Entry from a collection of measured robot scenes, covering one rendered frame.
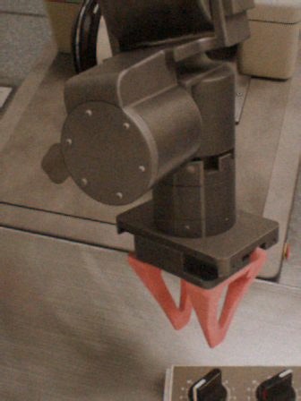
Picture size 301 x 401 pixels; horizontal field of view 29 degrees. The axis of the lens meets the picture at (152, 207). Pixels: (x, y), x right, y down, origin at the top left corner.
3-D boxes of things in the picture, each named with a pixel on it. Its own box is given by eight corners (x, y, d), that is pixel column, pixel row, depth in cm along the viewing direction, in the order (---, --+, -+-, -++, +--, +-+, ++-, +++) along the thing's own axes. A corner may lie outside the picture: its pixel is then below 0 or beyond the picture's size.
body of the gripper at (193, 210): (224, 286, 36) (222, 175, 33) (114, 239, 42) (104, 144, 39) (281, 246, 40) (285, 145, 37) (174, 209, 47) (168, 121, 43)
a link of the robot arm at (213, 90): (249, 48, 36) (170, 46, 39) (201, 70, 31) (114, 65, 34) (248, 151, 39) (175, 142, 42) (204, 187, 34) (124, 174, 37)
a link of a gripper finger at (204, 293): (210, 380, 40) (208, 264, 36) (139, 339, 44) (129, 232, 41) (267, 334, 44) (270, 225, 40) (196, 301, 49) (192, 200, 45)
